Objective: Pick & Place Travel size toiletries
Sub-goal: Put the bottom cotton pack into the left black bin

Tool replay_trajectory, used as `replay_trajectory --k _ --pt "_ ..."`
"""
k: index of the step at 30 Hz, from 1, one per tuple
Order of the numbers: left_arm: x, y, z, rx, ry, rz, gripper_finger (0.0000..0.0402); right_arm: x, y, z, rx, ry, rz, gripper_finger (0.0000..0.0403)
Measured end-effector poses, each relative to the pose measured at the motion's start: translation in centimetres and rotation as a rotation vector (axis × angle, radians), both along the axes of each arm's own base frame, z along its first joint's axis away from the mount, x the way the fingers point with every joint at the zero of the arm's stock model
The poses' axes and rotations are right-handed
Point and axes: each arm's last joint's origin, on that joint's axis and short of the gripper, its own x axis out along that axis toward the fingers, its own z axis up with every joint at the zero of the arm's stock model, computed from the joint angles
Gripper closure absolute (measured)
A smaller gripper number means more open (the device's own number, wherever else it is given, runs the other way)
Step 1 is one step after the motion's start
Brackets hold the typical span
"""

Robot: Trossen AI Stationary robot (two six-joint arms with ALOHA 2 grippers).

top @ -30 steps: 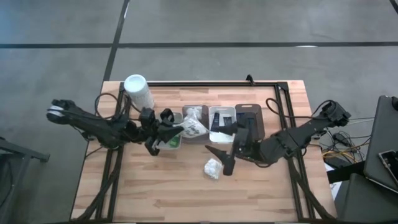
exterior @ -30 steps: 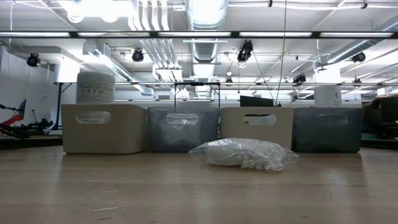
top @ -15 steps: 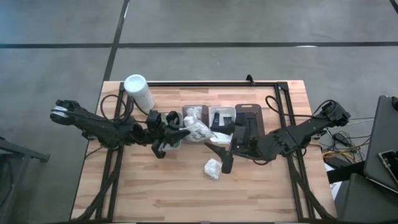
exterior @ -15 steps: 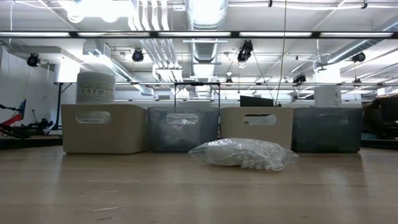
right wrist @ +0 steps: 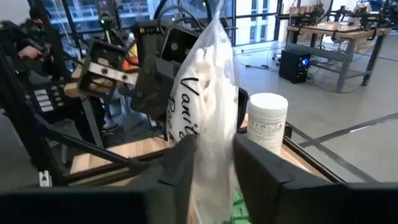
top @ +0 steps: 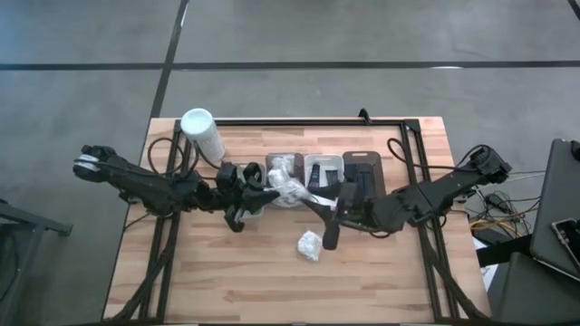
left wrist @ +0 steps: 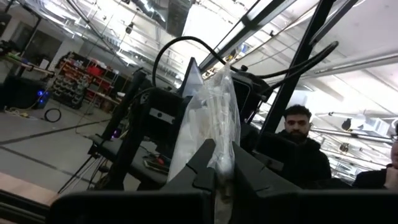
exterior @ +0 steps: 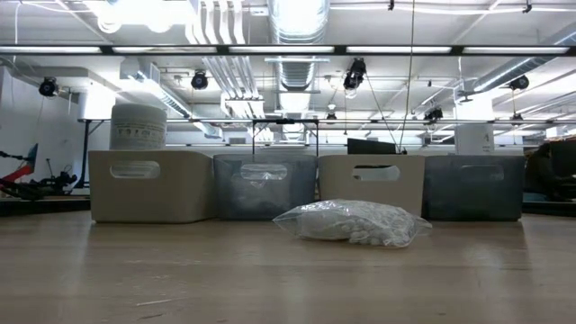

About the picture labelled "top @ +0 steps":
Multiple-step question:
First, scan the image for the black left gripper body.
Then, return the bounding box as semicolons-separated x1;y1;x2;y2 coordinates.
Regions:
198;161;249;213

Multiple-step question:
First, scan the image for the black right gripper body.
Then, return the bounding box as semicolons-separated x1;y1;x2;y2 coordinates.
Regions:
336;180;387;230

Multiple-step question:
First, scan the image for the printed bag of cotton balls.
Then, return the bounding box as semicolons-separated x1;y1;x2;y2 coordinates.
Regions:
270;174;321;209

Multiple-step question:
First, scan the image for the light translucent plastic bin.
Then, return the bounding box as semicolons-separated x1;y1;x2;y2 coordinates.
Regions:
237;161;269;223

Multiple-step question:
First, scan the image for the blue disposable razor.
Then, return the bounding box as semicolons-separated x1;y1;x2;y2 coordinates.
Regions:
357;165;376;200

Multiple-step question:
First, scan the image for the white plastic bin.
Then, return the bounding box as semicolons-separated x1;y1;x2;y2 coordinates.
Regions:
304;153;346;209

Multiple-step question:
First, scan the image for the brown translucent plastic bin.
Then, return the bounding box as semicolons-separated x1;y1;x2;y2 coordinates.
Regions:
265;152;305;209

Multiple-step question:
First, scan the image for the dark smoky plastic bin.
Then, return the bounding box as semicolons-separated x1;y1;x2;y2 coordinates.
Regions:
342;150;388;203

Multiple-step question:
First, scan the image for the white cylindrical wipes canister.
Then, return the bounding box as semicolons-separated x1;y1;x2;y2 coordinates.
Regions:
179;107;227;164

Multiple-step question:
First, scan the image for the black power adapter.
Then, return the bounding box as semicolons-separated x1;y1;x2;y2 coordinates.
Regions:
484;193;511;214

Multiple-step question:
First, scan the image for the white paper sheet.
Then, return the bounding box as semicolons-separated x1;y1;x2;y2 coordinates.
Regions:
473;237;494;292

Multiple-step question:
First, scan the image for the grey laptop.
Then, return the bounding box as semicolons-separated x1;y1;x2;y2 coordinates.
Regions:
528;138;580;282

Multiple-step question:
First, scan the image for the grey metal stand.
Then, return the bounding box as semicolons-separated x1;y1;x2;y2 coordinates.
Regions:
0;197;73;326

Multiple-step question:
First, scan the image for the black smartphone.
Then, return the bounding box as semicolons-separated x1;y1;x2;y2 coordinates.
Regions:
550;216;580;273

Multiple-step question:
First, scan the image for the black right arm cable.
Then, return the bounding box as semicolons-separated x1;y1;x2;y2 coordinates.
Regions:
387;138;481;173

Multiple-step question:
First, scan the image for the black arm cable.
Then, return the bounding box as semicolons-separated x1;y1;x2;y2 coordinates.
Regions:
146;137;221;178
387;138;481;173

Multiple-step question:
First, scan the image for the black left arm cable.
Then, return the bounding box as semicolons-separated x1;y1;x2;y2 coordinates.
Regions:
146;137;221;178

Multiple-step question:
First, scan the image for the black aluminium table frame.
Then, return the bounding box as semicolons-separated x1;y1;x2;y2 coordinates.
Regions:
103;118;493;323

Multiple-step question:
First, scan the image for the yellow cable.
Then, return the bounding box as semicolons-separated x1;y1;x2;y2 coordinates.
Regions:
469;211;540;231

